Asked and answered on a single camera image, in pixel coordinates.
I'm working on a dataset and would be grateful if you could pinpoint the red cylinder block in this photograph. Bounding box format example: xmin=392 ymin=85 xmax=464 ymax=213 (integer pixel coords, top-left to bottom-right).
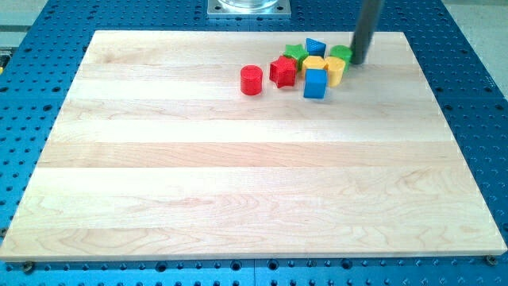
xmin=241 ymin=65 xmax=263 ymax=95

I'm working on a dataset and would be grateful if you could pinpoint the red star block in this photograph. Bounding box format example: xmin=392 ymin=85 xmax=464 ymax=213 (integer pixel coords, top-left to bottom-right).
xmin=269 ymin=56 xmax=298 ymax=88

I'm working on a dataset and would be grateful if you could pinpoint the blue cube block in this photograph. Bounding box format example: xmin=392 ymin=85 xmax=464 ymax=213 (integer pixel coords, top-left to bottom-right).
xmin=303 ymin=69 xmax=328 ymax=99

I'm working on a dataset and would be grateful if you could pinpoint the wooden board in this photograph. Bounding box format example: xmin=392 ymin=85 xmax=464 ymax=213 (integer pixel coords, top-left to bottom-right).
xmin=1 ymin=30 xmax=506 ymax=261

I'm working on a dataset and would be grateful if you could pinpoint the yellow hexagon block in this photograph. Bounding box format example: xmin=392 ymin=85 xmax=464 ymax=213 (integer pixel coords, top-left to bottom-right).
xmin=301 ymin=56 xmax=327 ymax=78

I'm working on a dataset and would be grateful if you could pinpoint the green star block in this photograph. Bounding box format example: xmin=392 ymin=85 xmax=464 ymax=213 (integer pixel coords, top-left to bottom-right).
xmin=283 ymin=44 xmax=309 ymax=72

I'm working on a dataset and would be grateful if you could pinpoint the yellow cylinder block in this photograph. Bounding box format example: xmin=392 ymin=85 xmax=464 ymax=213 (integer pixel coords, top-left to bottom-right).
xmin=325 ymin=56 xmax=346 ymax=87

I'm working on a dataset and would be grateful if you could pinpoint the blue triangle block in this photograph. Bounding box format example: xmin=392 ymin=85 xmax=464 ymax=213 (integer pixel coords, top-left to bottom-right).
xmin=306 ymin=38 xmax=326 ymax=57

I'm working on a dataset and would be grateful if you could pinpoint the green cylinder block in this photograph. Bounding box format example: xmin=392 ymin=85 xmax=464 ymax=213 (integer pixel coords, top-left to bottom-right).
xmin=329 ymin=45 xmax=352 ymax=72

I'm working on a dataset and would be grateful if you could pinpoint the left board clamp screw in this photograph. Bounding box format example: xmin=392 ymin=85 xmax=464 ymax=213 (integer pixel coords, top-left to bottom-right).
xmin=20 ymin=261 xmax=35 ymax=274

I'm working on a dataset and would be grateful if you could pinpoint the board clamp screw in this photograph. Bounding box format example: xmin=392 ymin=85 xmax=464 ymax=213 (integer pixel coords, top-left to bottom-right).
xmin=20 ymin=261 xmax=35 ymax=274
xmin=484 ymin=255 xmax=498 ymax=266

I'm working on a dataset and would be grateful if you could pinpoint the right board clamp screw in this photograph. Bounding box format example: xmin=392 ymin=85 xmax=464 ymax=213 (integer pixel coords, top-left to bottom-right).
xmin=484 ymin=255 xmax=498 ymax=266

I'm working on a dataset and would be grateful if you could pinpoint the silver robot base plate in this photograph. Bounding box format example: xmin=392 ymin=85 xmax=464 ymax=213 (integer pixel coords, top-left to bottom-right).
xmin=207 ymin=0 xmax=291 ymax=17

